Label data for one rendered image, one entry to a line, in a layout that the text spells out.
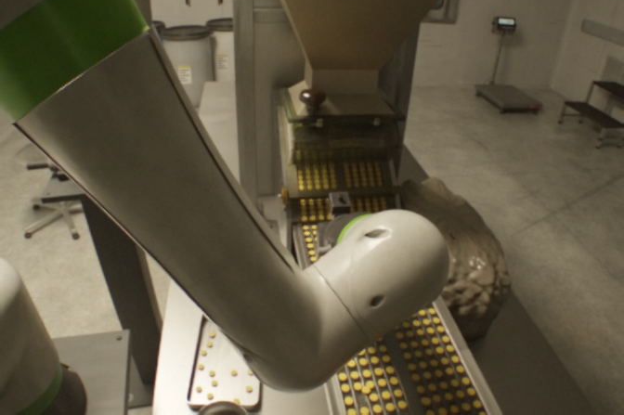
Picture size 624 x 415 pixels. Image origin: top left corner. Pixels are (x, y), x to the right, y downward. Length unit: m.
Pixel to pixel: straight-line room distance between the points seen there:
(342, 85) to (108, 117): 0.62
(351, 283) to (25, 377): 0.38
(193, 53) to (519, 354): 3.12
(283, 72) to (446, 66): 4.10
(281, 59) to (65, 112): 0.83
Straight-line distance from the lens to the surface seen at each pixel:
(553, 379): 0.92
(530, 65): 5.68
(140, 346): 1.60
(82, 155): 0.29
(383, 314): 0.41
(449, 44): 5.02
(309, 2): 0.72
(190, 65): 3.53
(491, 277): 0.79
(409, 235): 0.40
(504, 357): 0.90
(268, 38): 1.04
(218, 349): 0.83
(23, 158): 2.58
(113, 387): 0.68
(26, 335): 0.54
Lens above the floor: 1.46
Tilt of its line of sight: 31 degrees down
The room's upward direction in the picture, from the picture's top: 3 degrees clockwise
